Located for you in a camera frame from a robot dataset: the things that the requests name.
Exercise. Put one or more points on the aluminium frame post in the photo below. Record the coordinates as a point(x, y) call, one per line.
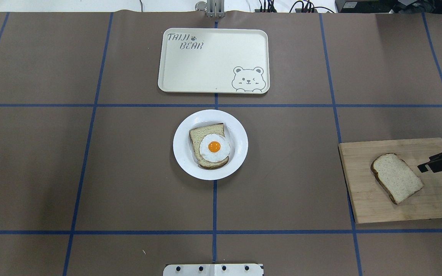
point(215, 8)

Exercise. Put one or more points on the bread slice with crust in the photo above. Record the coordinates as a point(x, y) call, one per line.
point(197, 134)

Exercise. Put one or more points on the white round plate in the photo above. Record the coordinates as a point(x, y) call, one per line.
point(234, 131)

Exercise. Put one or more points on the small metal cylinder weight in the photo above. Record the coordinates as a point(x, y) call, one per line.
point(201, 6)

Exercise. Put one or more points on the cream bear tray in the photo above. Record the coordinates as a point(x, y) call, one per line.
point(213, 60)

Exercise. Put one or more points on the wooden cutting board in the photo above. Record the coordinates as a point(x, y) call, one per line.
point(369, 201)

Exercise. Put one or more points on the white bread slice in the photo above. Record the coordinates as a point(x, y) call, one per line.
point(395, 176)

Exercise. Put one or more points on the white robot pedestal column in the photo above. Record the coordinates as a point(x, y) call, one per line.
point(230, 269)

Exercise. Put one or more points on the fried egg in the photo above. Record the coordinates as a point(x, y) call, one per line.
point(214, 148)

